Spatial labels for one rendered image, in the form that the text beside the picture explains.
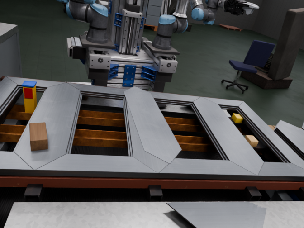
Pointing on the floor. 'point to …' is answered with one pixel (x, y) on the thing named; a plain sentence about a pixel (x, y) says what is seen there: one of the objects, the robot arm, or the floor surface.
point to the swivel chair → (251, 61)
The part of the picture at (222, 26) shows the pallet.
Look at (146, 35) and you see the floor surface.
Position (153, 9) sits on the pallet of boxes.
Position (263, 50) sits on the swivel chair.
